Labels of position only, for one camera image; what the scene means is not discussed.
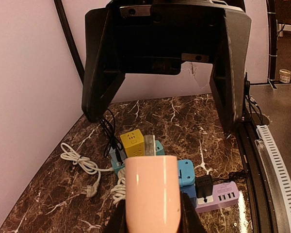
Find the pink charger cube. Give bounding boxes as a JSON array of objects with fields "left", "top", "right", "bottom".
[{"left": 125, "top": 134, "right": 182, "bottom": 233}]

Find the dark blue cube socket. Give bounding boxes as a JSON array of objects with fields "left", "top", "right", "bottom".
[{"left": 180, "top": 184, "right": 197, "bottom": 208}]

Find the white cable of purple strip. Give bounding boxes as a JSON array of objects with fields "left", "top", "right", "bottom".
[{"left": 110, "top": 169, "right": 128, "bottom": 206}]

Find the blue adapter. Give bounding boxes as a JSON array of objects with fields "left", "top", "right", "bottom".
[{"left": 178, "top": 159, "right": 195, "bottom": 187}]

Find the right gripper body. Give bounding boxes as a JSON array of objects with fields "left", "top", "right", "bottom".
[{"left": 106, "top": 0, "right": 232, "bottom": 76}]

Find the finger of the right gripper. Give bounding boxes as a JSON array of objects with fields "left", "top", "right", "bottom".
[
  {"left": 81, "top": 8, "right": 125, "bottom": 122},
  {"left": 210, "top": 8, "right": 251, "bottom": 133}
]

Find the teal power strip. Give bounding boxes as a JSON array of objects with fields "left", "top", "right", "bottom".
[{"left": 111, "top": 140, "right": 165, "bottom": 175}]

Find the black plug adapter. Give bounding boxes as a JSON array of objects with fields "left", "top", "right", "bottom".
[{"left": 195, "top": 169, "right": 248, "bottom": 203}]

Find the purple power strip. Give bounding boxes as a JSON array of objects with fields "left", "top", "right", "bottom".
[{"left": 195, "top": 182, "right": 240, "bottom": 213}]

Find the yellow cube socket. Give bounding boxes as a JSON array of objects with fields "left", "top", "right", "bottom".
[{"left": 120, "top": 129, "right": 145, "bottom": 158}]

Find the white slotted cable duct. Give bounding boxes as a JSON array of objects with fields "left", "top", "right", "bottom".
[{"left": 255, "top": 125, "right": 291, "bottom": 233}]

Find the black usb cable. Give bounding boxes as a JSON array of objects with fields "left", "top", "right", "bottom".
[{"left": 98, "top": 109, "right": 124, "bottom": 166}]

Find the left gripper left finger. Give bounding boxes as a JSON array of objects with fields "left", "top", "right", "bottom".
[{"left": 106, "top": 200, "right": 128, "bottom": 233}]

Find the light blue charger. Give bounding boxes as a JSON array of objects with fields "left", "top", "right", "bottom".
[{"left": 109, "top": 147, "right": 127, "bottom": 164}]

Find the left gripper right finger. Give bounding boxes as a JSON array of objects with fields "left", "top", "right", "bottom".
[{"left": 178, "top": 193, "right": 206, "bottom": 233}]

